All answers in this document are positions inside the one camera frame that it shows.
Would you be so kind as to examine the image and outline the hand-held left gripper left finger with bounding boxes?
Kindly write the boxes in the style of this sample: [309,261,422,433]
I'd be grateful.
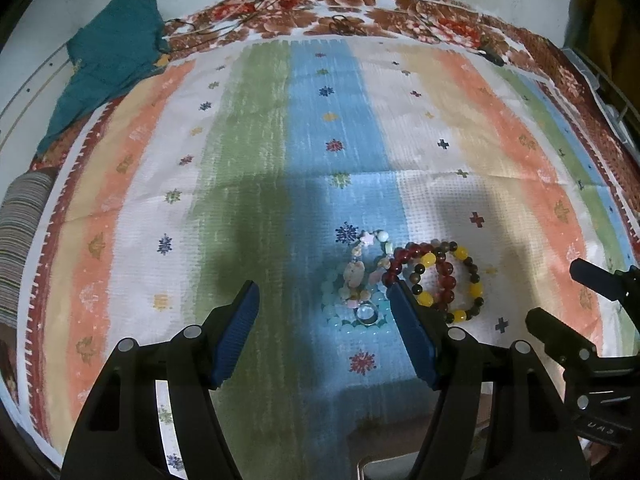
[61,279,261,480]

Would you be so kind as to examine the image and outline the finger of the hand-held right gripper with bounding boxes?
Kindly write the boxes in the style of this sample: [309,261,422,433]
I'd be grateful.
[525,307,608,368]
[569,258,640,311]

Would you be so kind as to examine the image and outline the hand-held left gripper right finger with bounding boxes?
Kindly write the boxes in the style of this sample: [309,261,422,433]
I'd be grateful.
[387,280,591,480]

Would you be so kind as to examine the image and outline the silver ring with clear stone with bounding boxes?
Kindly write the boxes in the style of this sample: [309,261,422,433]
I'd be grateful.
[354,302,381,327]

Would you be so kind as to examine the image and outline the yellow and brown bead bracelet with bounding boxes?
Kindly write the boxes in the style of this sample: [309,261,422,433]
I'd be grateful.
[412,241,485,323]

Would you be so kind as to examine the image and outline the dark red bead bracelet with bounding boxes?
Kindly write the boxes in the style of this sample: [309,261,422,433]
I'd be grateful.
[382,242,457,312]

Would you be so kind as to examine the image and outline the pale stone charm bracelet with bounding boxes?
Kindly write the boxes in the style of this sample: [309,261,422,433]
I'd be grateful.
[341,230,396,311]

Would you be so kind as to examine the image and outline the aqua bead bracelet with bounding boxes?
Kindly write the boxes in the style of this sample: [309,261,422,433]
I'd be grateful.
[320,270,393,332]

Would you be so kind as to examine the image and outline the pastel striped cloth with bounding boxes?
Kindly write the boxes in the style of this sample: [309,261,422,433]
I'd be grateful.
[15,35,626,480]

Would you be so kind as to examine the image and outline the grey striped folded cloth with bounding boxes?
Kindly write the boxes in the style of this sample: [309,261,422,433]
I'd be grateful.
[0,170,58,328]

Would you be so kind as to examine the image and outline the teal cloth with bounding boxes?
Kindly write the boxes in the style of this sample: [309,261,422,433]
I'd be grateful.
[37,0,173,156]

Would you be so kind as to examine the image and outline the metal bed rail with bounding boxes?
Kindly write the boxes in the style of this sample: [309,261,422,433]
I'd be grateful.
[565,47,640,146]

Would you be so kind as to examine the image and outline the dark cable coil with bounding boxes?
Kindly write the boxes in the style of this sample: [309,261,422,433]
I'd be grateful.
[327,14,366,37]

